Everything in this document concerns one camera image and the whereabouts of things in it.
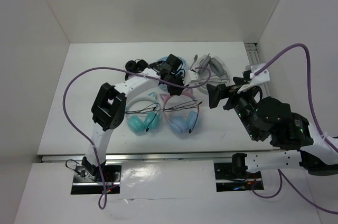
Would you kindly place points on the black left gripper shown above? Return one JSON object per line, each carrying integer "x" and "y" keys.
{"x": 177, "y": 91}

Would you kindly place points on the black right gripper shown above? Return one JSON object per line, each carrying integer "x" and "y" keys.
{"x": 217, "y": 92}

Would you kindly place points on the pink blue cat-ear headphones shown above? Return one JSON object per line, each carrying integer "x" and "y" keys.
{"x": 178, "y": 123}

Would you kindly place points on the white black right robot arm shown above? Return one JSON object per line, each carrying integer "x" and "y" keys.
{"x": 300, "y": 144}

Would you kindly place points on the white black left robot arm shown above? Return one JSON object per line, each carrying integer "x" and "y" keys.
{"x": 110, "y": 103}

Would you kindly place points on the small black on-ear headphones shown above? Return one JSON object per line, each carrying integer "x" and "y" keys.
{"x": 136, "y": 66}

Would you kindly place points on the teal white cat-ear headphones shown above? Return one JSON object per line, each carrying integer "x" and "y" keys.
{"x": 143, "y": 114}

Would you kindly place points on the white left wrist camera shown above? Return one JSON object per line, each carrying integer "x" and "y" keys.
{"x": 190, "y": 77}

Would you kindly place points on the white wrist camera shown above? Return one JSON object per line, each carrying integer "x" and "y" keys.
{"x": 254, "y": 75}
{"x": 190, "y": 77}

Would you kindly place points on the grey white wired headset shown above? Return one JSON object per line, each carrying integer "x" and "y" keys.
{"x": 215, "y": 66}

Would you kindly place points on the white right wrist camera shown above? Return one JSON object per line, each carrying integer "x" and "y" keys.
{"x": 254, "y": 75}

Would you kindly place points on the aluminium rail right side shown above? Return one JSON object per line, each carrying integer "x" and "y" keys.
{"x": 253, "y": 57}

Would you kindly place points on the aluminium rail front edge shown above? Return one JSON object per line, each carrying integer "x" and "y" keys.
{"x": 177, "y": 156}

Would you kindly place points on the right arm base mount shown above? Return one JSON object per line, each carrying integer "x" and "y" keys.
{"x": 227, "y": 181}

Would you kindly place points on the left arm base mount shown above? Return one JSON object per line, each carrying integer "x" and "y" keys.
{"x": 84, "y": 183}

